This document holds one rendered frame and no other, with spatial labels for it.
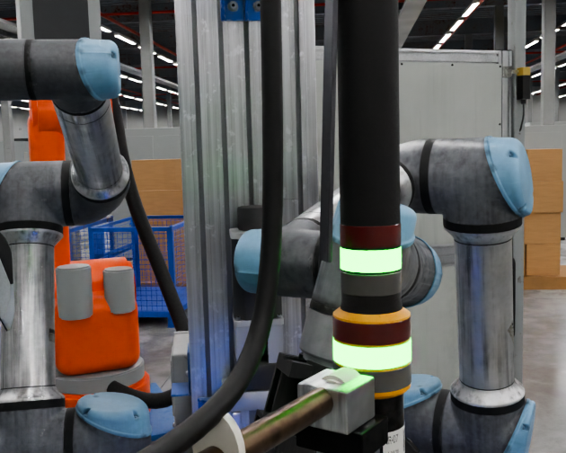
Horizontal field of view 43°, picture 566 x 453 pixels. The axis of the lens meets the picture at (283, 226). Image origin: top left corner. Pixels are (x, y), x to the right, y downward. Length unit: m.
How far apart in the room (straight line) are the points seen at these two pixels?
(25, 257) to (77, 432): 0.30
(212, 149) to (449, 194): 0.45
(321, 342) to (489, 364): 0.56
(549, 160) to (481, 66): 6.00
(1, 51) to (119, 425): 0.59
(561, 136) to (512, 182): 11.80
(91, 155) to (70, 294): 3.17
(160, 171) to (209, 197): 7.24
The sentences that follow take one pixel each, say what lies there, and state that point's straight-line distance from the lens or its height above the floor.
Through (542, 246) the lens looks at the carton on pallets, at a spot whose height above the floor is 0.47.
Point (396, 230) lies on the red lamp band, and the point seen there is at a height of 1.62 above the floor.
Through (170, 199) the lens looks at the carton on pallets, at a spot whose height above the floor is 1.11.
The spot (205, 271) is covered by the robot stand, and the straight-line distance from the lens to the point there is 1.32.
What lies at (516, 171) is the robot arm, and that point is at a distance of 1.05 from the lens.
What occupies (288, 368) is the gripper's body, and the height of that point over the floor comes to 1.48.
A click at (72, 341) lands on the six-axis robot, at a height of 0.59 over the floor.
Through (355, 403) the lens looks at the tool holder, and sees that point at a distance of 0.37.
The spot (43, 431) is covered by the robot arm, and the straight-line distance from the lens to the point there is 1.21.
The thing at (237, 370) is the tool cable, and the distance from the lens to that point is 0.30.
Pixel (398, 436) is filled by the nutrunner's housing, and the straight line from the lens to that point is 0.41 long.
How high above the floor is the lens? 1.67
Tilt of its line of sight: 6 degrees down
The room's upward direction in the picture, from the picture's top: 2 degrees counter-clockwise
